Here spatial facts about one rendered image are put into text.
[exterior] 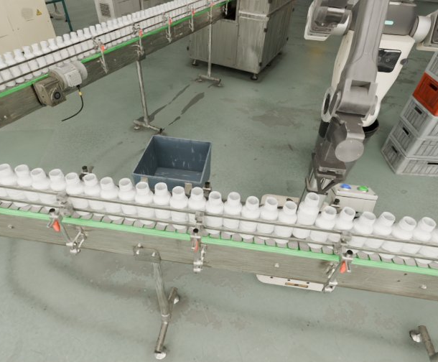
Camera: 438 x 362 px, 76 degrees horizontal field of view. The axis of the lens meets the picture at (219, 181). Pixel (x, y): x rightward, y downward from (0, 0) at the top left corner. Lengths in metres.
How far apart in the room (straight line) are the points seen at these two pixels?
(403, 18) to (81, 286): 2.18
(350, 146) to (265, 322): 1.46
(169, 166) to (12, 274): 1.32
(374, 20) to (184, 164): 1.14
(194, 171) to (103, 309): 1.03
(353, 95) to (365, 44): 0.10
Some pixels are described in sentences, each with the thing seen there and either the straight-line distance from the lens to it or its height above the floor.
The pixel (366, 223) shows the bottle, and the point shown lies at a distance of 0.95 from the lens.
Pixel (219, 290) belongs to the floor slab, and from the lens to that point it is 1.98.
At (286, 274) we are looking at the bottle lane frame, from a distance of 1.10.
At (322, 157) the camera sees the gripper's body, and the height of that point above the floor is 1.36.
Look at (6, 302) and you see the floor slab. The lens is 2.28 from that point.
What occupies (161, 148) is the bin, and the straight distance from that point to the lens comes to 1.54.
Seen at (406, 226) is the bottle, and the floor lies 1.16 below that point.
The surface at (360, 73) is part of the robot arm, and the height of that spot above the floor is 1.56.
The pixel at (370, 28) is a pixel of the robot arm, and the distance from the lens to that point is 0.72.
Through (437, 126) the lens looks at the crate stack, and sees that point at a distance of 3.11.
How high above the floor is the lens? 1.79
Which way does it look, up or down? 43 degrees down
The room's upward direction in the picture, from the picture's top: 4 degrees clockwise
